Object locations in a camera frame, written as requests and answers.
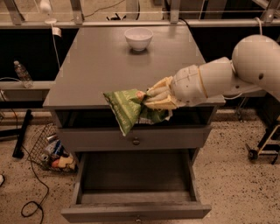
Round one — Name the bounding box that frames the white ceramic bowl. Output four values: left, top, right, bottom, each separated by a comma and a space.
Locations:
124, 27, 153, 51

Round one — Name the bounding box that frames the black stand leg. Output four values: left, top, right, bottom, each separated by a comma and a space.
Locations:
0, 109, 32, 158

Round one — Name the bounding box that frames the white cable with tag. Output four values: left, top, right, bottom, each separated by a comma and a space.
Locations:
38, 0, 63, 71

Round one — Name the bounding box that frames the green jalapeno chip bag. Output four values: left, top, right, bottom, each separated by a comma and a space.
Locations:
103, 89, 172, 137

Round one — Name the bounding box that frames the clear plastic water bottle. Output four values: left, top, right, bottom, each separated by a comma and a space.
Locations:
14, 60, 33, 88

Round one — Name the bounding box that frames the black wheeled cart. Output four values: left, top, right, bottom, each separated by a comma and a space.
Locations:
245, 115, 280, 165

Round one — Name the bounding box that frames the open grey middle drawer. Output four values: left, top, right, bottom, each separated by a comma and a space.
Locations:
61, 150, 211, 223

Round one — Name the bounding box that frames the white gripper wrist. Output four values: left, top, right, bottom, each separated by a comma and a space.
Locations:
143, 65, 207, 110

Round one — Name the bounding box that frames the closed grey top drawer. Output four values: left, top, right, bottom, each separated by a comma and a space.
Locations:
57, 125, 211, 152

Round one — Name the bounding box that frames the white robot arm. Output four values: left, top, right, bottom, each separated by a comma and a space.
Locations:
144, 35, 280, 110

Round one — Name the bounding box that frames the grey wooden cabinet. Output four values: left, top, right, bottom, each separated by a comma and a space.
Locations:
42, 24, 227, 155

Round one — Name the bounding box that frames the black floor cable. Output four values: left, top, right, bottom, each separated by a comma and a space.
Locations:
0, 90, 51, 224

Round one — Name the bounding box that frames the wire basket with items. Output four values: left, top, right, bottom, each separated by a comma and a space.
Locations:
29, 123, 77, 172

